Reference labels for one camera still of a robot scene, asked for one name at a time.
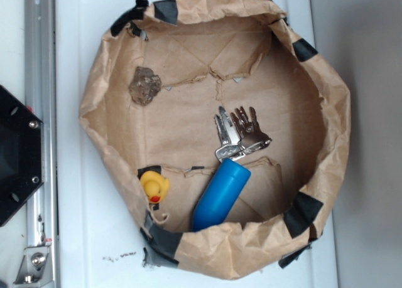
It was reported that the silver key bunch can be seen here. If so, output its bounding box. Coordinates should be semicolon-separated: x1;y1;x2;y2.
214;106;272;162

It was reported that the blue plastic capsule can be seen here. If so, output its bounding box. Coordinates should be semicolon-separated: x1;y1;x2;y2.
192;157;252;233

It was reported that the yellow rubber duck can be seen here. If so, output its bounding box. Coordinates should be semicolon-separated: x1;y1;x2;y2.
140;171;170;204

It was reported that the brown rock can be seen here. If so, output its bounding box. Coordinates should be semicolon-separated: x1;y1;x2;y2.
129;67;162;106

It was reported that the brown paper bag bin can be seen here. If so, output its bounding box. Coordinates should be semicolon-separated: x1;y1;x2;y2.
80;0;350;279

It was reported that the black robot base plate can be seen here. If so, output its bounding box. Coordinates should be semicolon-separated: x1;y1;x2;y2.
1;87;43;227

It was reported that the aluminium rail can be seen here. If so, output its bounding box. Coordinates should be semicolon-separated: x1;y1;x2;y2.
24;0;60;287

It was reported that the silver corner bracket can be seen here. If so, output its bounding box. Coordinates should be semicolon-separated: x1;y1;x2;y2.
13;246;53;287

